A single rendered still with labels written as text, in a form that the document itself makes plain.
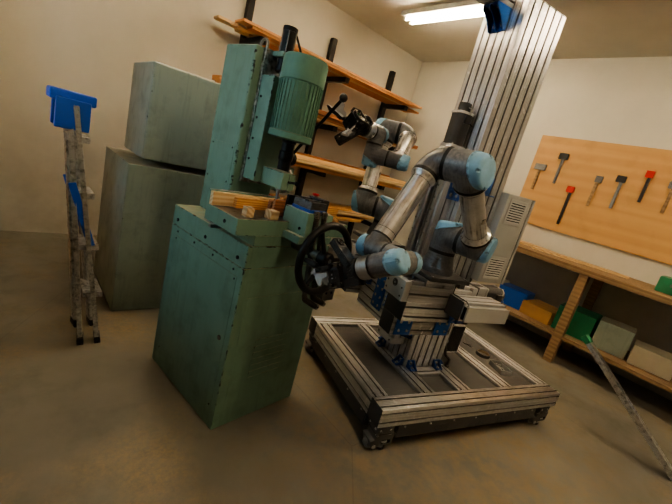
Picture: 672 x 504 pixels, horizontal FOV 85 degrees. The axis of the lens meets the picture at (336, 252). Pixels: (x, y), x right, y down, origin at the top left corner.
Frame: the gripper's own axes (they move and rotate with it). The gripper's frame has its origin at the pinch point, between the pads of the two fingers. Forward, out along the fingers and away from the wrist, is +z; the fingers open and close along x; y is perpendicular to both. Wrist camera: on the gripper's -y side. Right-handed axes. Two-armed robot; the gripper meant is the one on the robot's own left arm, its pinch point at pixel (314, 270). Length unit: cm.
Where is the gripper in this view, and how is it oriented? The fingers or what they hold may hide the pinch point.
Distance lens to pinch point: 125.9
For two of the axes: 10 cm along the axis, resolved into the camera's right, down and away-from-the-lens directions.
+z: -7.5, 1.8, 6.4
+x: 6.5, 0.1, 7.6
